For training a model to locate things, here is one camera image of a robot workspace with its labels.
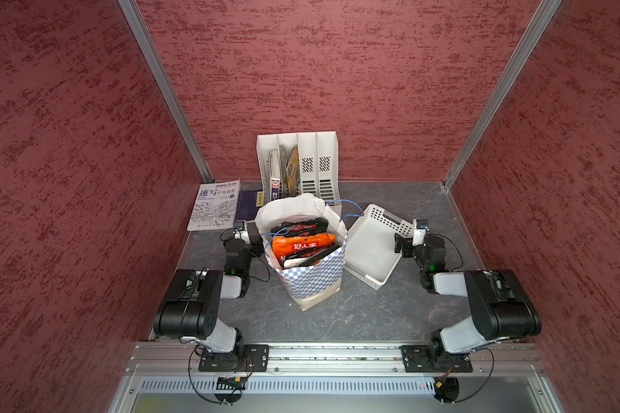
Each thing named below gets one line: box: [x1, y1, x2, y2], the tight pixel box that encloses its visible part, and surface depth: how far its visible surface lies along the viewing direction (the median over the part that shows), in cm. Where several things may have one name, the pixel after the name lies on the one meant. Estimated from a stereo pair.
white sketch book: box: [186, 178, 241, 232], surface depth 112 cm
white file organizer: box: [256, 130, 342, 216], surface depth 106 cm
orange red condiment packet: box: [271, 233, 337, 264], surface depth 74 cm
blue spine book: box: [269, 148, 280, 202], surface depth 94 cm
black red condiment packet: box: [270, 217, 329, 238], surface depth 80 cm
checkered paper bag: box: [254, 192, 348, 312], surface depth 78 cm
